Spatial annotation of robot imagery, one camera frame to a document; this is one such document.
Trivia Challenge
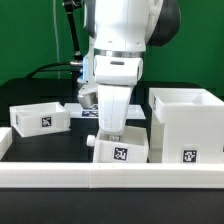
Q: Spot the white drawer box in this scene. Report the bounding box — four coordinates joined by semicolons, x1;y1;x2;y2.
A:
87;126;149;163
9;102;70;137

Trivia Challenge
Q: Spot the white drawer cabinet frame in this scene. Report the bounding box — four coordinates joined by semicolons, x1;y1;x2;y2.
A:
148;88;224;164

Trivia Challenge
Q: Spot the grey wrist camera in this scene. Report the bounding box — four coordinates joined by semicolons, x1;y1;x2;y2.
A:
77;83;98;109

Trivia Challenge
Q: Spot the white drawer box front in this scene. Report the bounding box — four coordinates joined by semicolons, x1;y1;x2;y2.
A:
87;126;149;163

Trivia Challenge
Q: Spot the white drawer box rear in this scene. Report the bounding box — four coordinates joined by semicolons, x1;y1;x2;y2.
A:
9;102;70;137

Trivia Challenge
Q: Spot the white marker sheet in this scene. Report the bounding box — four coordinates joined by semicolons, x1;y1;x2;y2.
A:
64;103;145;120

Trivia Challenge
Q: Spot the black cable on table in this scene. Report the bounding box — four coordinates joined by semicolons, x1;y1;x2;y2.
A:
25;61;84;80

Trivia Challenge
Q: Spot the white obstacle fence wall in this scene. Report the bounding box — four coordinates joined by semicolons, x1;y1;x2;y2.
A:
0;127;224;189

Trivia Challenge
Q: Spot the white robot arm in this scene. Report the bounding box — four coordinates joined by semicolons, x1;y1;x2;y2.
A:
84;0;181;136

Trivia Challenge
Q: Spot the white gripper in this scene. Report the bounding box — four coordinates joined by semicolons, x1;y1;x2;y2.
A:
98;84;133;135

